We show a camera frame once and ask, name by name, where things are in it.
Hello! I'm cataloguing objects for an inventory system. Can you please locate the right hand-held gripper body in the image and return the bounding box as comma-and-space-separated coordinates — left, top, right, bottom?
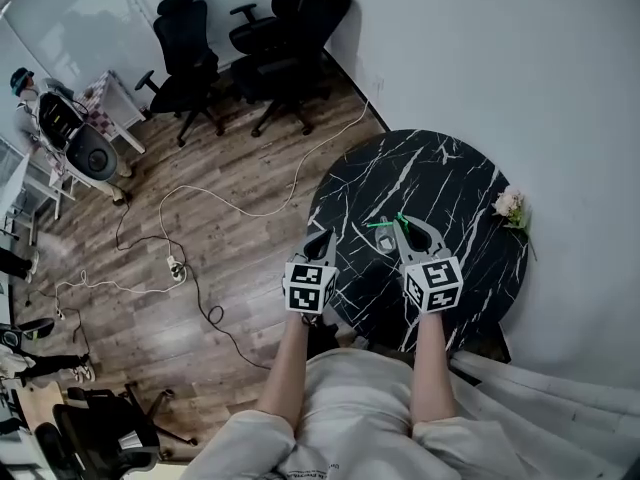
401, 234, 463, 315

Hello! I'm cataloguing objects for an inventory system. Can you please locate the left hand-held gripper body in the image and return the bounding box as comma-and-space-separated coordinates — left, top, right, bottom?
282, 239, 339, 315

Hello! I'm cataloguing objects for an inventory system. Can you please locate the green star stick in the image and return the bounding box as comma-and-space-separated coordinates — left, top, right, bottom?
366, 211, 412, 233

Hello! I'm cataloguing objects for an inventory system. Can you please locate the person's right forearm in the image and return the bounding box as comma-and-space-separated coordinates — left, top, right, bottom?
408, 311, 460, 427

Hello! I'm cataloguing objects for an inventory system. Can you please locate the person's left forearm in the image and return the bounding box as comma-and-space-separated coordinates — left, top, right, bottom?
256, 311, 312, 432

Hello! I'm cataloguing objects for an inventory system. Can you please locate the pale flower bouquet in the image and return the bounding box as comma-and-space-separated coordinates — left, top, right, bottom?
491, 186, 539, 262

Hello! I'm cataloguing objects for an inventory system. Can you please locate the white power strip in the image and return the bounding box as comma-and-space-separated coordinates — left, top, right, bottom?
164, 254, 187, 283

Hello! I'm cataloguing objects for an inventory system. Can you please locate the person's light sweatshirt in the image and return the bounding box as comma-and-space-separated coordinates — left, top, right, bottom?
179, 346, 531, 480

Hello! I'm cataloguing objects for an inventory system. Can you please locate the white cloth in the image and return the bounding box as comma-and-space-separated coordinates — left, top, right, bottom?
448, 349, 640, 480

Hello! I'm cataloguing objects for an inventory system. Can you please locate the black office chair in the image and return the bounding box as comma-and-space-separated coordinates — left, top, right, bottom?
33, 381, 200, 480
228, 0, 354, 138
134, 0, 227, 148

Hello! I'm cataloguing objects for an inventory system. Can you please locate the white table with checkered cloth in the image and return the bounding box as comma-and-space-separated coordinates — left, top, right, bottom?
73, 69, 150, 155

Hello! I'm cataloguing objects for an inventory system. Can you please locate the wooden board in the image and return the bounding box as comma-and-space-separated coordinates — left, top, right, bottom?
18, 382, 67, 432

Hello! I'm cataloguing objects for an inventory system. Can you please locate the white desk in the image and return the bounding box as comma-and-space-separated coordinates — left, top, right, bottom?
0, 136, 77, 247

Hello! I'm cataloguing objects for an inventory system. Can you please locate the long white cable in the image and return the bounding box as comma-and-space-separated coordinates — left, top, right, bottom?
158, 99, 372, 269

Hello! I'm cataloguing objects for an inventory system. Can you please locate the black cable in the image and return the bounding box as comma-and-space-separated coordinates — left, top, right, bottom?
113, 191, 274, 371

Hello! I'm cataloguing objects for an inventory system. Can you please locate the thin white cable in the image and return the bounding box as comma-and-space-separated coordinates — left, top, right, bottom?
53, 269, 174, 322

